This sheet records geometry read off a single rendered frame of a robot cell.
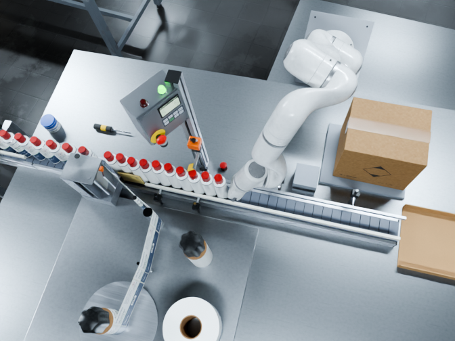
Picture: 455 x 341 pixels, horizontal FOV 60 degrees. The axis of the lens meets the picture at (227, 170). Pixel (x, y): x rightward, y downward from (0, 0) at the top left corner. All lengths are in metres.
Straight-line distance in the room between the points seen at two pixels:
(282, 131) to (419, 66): 1.21
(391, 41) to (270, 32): 1.31
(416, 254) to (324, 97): 0.89
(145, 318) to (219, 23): 2.46
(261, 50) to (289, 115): 2.15
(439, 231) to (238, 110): 1.03
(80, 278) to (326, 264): 1.01
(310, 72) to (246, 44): 2.12
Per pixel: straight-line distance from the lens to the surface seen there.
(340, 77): 1.16
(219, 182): 1.52
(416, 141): 1.63
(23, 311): 1.93
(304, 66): 1.16
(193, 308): 1.49
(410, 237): 1.80
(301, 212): 1.69
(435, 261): 1.82
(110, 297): 1.71
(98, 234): 1.79
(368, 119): 1.63
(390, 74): 2.14
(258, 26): 3.38
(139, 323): 1.67
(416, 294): 1.77
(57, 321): 1.80
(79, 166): 1.62
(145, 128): 1.29
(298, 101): 1.10
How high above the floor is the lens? 2.49
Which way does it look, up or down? 67 degrees down
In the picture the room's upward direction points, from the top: 12 degrees counter-clockwise
